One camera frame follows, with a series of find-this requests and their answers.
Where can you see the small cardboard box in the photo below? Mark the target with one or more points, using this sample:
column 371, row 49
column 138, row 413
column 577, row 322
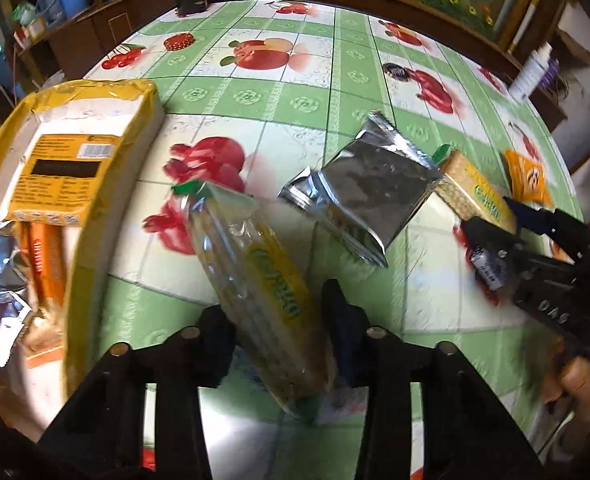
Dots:
column 36, row 29

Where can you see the orange cartoon face snack packet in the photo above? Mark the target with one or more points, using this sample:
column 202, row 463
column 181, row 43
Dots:
column 527, row 177

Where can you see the silver clear packet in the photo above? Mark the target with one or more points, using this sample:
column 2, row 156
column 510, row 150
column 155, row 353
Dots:
column 0, row 280

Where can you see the orange packet with brown panel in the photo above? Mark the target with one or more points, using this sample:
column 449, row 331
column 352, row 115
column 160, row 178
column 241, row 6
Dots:
column 60, row 180

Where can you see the white spray bottle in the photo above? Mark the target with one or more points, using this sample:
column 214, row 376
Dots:
column 529, row 74

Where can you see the person's right hand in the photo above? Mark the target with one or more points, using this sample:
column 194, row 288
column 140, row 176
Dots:
column 582, row 385

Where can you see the large silver foil packet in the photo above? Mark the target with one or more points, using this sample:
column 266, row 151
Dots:
column 370, row 195

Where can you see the yellow rimmed white tray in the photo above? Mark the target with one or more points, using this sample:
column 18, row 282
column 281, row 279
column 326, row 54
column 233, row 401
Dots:
column 95, row 112

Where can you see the long yellow label cracker pack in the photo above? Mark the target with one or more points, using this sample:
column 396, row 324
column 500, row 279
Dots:
column 265, row 285

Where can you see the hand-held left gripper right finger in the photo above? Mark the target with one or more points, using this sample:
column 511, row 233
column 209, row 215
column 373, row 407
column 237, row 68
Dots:
column 342, row 330

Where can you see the grey thermos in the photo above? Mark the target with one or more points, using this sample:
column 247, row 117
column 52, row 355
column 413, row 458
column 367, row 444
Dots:
column 50, row 2

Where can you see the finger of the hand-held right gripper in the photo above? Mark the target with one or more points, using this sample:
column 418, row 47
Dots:
column 525, row 215
column 495, row 247

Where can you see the orange cracker packet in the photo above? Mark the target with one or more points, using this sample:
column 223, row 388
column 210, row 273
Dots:
column 47, row 260

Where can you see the green white bag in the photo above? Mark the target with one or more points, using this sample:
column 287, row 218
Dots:
column 24, row 14

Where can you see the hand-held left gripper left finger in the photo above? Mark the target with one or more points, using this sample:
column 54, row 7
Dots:
column 215, row 340

